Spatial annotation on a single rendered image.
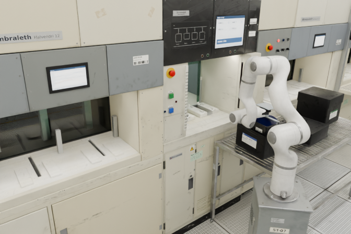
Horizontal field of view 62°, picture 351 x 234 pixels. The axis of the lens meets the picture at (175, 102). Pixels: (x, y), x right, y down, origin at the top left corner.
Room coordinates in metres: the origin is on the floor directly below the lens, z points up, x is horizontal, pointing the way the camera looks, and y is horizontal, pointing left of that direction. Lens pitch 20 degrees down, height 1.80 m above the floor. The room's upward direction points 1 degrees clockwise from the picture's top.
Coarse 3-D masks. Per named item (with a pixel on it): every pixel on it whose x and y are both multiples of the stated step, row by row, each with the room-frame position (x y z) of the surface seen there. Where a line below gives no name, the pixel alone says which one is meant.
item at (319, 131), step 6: (282, 120) 2.19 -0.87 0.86; (306, 120) 2.15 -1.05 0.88; (312, 120) 2.20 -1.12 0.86; (312, 126) 2.07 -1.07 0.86; (318, 126) 2.08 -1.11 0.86; (324, 126) 2.08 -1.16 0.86; (312, 132) 1.97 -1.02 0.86; (318, 132) 2.00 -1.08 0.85; (324, 132) 2.07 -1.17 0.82; (312, 138) 1.95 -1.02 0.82; (318, 138) 2.01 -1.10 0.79; (306, 144) 1.95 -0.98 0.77; (312, 144) 1.96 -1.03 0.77
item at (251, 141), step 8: (240, 128) 1.93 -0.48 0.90; (248, 128) 1.87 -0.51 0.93; (240, 136) 1.93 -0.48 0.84; (248, 136) 1.86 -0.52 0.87; (256, 136) 1.80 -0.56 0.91; (240, 144) 1.92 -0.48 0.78; (248, 144) 1.86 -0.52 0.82; (256, 144) 1.79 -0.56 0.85; (264, 144) 1.74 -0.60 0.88; (256, 152) 1.79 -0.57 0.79; (264, 152) 1.74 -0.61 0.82; (272, 152) 1.79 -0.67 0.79
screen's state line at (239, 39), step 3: (219, 39) 2.02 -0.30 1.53; (222, 39) 2.04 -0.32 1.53; (225, 39) 2.06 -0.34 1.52; (228, 39) 2.08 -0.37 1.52; (231, 39) 2.10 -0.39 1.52; (234, 39) 2.11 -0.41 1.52; (237, 39) 2.13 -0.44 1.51; (240, 39) 2.15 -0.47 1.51; (219, 42) 2.03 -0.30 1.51; (222, 42) 2.04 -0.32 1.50; (225, 42) 2.06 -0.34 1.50; (228, 42) 2.08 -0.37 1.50; (231, 42) 2.10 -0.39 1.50
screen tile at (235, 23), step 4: (232, 20) 2.10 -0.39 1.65; (236, 20) 2.12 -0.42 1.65; (240, 20) 2.14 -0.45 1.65; (232, 24) 2.10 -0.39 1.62; (236, 24) 2.12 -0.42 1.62; (240, 24) 2.15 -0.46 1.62; (240, 28) 2.15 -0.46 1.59; (232, 32) 2.10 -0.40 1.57; (236, 32) 2.12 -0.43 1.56; (240, 32) 2.15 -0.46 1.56
